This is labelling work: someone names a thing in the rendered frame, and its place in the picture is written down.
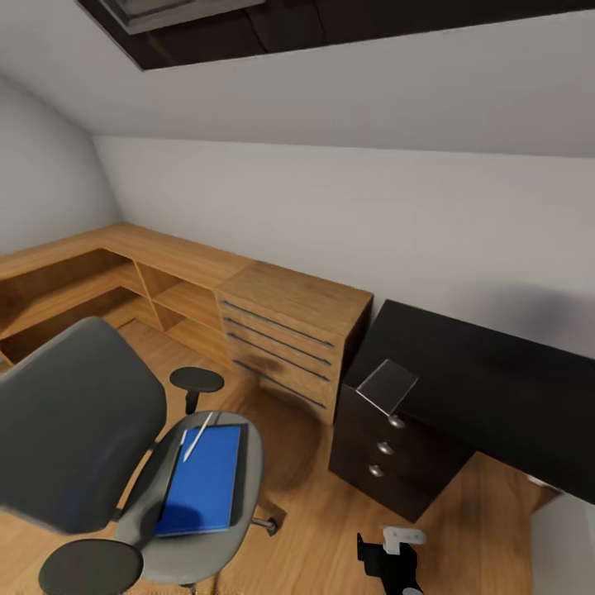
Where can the swivel chair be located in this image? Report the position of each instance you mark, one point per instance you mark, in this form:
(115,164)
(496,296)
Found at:
(76,418)

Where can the desktop computer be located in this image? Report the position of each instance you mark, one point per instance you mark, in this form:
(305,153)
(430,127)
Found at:
(563,547)

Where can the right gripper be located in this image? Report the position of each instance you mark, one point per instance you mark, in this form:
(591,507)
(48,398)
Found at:
(378,563)

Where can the desk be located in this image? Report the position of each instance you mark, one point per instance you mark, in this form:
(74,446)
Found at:
(521,402)

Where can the notebook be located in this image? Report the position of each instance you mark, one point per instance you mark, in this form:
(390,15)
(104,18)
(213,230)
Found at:
(387,386)

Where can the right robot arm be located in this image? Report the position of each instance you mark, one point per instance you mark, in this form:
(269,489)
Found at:
(394,561)

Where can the folder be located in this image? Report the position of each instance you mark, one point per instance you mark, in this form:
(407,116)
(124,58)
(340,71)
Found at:
(200,491)

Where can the fixed window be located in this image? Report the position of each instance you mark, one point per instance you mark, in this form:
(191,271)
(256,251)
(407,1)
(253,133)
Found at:
(170,33)

